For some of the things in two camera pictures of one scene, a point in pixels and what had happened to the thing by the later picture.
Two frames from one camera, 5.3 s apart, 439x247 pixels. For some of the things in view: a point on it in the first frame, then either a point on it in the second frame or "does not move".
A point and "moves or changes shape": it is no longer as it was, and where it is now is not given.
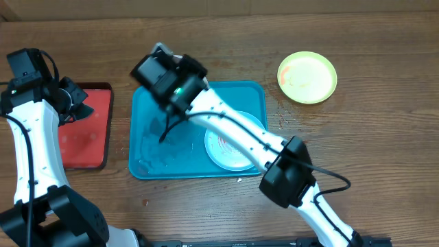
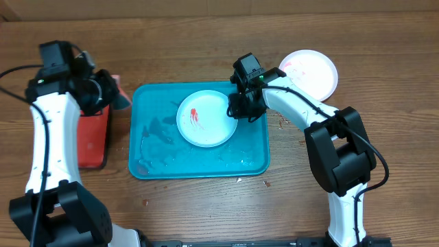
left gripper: (79, 94) to (110, 89)
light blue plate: (224, 151) moves or changes shape
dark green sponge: (81, 111) moves or changes shape
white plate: (208, 95) to (313, 72)
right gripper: (194, 68) to (236, 112)
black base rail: (363, 241) does not move
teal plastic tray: (182, 153) does not move
